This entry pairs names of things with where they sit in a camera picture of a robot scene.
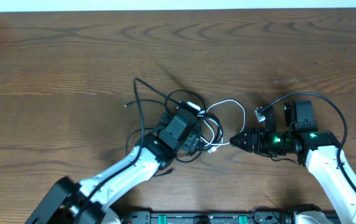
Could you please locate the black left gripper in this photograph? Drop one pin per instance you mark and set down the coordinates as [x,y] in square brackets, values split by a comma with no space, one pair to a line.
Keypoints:
[195,143]

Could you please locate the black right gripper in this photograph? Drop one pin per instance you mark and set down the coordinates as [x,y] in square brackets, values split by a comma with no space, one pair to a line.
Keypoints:
[254,142]

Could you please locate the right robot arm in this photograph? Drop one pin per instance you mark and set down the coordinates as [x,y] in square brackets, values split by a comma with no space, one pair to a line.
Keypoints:
[318,151]

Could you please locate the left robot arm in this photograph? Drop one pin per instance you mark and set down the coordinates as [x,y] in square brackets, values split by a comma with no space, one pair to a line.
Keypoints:
[89,200]

